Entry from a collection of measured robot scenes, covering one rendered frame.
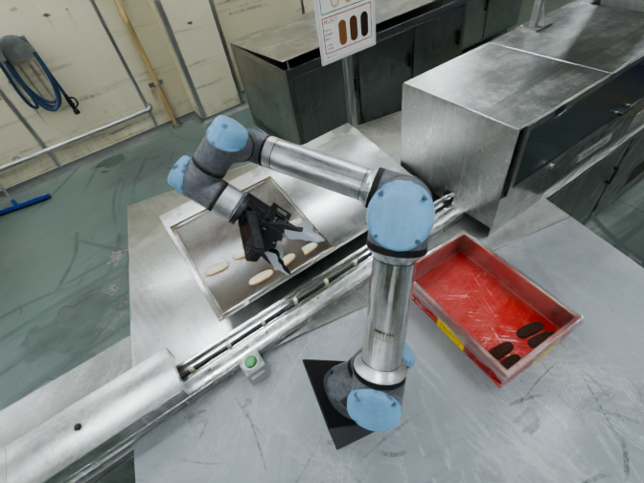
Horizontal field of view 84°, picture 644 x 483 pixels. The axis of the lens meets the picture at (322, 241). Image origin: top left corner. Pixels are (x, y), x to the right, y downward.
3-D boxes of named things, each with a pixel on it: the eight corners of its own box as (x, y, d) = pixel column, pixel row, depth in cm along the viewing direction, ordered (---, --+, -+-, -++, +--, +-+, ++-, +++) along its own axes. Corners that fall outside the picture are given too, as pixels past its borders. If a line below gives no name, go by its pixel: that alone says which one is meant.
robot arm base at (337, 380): (375, 417, 100) (399, 398, 96) (337, 422, 91) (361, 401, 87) (352, 369, 110) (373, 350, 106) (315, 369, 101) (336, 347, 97)
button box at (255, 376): (254, 392, 121) (244, 379, 113) (243, 373, 125) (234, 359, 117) (275, 377, 123) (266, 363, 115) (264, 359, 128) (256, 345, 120)
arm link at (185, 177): (177, 155, 72) (159, 188, 75) (225, 187, 75) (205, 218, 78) (191, 147, 79) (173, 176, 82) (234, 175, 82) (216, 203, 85)
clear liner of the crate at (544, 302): (500, 394, 106) (508, 380, 99) (394, 285, 137) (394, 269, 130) (576, 333, 115) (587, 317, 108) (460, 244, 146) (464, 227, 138)
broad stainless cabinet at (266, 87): (307, 179, 325) (283, 62, 251) (255, 136, 390) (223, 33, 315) (457, 99, 383) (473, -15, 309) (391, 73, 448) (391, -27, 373)
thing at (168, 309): (218, 464, 179) (132, 408, 119) (188, 291, 256) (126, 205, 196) (518, 318, 208) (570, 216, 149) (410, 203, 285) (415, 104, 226)
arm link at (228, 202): (220, 195, 75) (205, 218, 80) (239, 207, 76) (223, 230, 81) (233, 177, 81) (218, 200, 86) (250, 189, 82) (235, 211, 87)
